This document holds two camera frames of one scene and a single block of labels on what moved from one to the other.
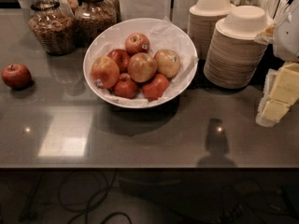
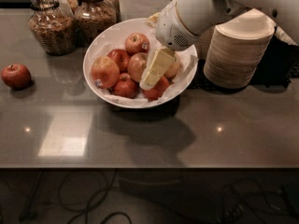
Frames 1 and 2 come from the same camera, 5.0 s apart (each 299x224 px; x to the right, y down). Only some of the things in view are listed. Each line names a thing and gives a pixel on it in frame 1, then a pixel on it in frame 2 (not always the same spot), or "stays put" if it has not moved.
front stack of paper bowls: [234, 58] stays put
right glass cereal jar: [92, 15] stays put
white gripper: [289, 36] → [170, 29]
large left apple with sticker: [105, 72] stays put
